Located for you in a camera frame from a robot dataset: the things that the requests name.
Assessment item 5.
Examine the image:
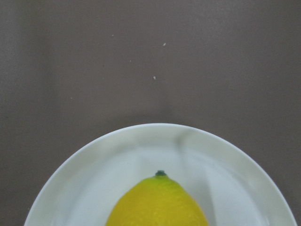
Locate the yellow lemon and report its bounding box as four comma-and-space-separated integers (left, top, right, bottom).
106, 170, 209, 226

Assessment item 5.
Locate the white round plate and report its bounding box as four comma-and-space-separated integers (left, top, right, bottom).
25, 123, 296, 226

